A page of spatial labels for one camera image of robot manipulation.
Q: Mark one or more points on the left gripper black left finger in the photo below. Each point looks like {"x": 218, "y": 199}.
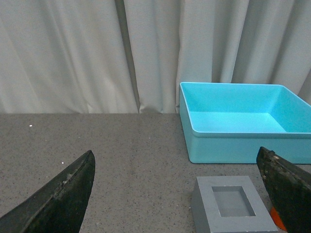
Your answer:
{"x": 59, "y": 206}

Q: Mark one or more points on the gray block with square recess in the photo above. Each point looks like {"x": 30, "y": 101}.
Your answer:
{"x": 229, "y": 204}

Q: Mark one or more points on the light blue plastic box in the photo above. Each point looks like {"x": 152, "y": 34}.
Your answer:
{"x": 227, "y": 123}

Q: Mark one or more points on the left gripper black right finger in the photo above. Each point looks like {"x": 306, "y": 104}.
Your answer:
{"x": 289, "y": 189}

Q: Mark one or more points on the orange round part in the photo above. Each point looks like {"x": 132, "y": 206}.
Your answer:
{"x": 276, "y": 219}

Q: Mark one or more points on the white curtain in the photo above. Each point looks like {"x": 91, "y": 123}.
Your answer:
{"x": 129, "y": 56}

